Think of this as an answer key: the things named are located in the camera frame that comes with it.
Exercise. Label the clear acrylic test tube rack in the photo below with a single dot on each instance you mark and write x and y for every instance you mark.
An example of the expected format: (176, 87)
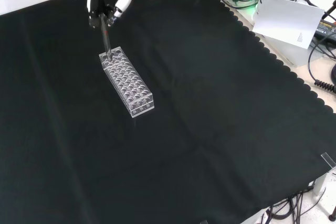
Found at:
(126, 82)

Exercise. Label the black bench cloth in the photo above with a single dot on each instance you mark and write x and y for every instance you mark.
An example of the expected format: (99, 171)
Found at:
(210, 108)

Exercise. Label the clear tape strip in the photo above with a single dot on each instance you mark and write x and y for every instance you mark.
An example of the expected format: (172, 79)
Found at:
(328, 159)
(204, 222)

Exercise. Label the clear glass test tube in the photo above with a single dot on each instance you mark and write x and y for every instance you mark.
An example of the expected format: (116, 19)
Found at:
(105, 37)

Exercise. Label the black power adapter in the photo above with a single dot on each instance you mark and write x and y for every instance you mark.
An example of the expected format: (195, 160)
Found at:
(326, 28)

